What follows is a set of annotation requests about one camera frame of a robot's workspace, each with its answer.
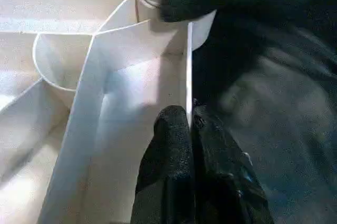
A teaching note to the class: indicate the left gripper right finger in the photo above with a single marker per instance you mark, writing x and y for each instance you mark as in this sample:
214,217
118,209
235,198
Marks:
223,182

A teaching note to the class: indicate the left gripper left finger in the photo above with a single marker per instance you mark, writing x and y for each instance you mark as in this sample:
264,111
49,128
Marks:
168,168

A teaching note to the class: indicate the black plastic mat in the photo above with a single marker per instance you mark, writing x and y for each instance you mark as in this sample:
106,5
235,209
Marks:
276,103

